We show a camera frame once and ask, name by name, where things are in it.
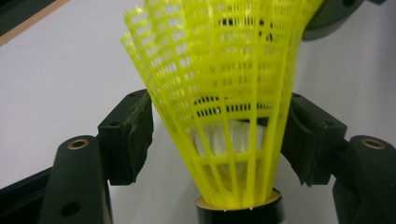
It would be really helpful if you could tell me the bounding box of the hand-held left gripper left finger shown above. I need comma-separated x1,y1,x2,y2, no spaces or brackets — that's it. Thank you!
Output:
97,88,154,187

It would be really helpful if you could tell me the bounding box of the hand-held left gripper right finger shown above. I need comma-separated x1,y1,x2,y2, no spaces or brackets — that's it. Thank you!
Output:
279,91,348,188

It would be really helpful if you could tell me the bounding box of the yellow shuttlecock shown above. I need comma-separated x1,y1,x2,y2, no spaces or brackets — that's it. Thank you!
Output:
146,0,325,162
120,0,325,224

